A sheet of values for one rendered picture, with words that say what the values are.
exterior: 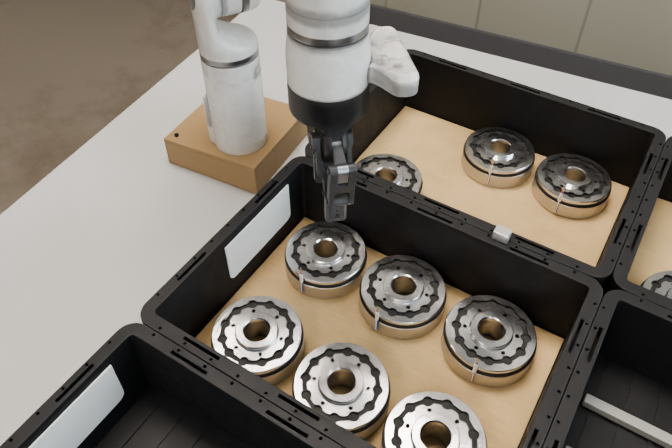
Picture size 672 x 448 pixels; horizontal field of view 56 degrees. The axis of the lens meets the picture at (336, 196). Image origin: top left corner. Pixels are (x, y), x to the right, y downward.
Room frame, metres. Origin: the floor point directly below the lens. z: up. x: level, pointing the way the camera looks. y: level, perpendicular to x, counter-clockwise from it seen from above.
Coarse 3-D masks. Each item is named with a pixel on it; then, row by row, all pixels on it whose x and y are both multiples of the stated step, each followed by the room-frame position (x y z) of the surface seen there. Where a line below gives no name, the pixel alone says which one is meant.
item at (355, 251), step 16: (320, 224) 0.56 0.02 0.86; (336, 224) 0.56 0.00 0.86; (304, 240) 0.53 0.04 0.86; (352, 240) 0.53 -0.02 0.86; (288, 256) 0.50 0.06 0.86; (304, 256) 0.50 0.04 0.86; (352, 256) 0.51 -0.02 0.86; (304, 272) 0.48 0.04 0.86; (320, 272) 0.48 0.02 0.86; (336, 272) 0.48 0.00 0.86; (352, 272) 0.48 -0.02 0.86
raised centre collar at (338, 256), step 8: (312, 240) 0.53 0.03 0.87; (320, 240) 0.53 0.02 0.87; (328, 240) 0.53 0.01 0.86; (336, 240) 0.53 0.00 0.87; (312, 248) 0.51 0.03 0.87; (344, 248) 0.51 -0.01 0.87; (312, 256) 0.50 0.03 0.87; (336, 256) 0.50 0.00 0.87; (320, 264) 0.49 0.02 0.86; (328, 264) 0.49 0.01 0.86
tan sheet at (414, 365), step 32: (384, 256) 0.53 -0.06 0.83; (256, 288) 0.48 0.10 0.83; (288, 288) 0.48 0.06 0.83; (448, 288) 0.48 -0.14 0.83; (320, 320) 0.43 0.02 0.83; (352, 320) 0.43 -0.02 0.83; (384, 352) 0.39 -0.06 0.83; (416, 352) 0.39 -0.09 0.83; (544, 352) 0.39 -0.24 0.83; (288, 384) 0.35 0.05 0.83; (416, 384) 0.35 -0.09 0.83; (448, 384) 0.35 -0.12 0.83; (512, 384) 0.35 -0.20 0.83; (544, 384) 0.35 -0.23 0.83; (480, 416) 0.31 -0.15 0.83; (512, 416) 0.31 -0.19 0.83
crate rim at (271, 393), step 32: (384, 192) 0.55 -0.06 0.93; (448, 224) 0.50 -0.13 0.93; (512, 256) 0.45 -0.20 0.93; (160, 288) 0.40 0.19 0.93; (160, 320) 0.36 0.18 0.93; (576, 320) 0.36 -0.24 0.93; (192, 352) 0.33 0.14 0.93; (576, 352) 0.33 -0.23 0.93; (256, 384) 0.29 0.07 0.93; (320, 416) 0.26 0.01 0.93; (544, 416) 0.26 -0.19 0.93
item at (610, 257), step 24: (480, 72) 0.80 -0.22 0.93; (552, 96) 0.74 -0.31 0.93; (624, 120) 0.69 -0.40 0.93; (648, 168) 0.59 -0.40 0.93; (408, 192) 0.55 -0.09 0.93; (456, 216) 0.51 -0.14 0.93; (624, 216) 0.51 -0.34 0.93; (528, 240) 0.47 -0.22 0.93; (624, 240) 0.47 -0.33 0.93; (576, 264) 0.44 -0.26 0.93; (600, 264) 0.44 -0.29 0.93
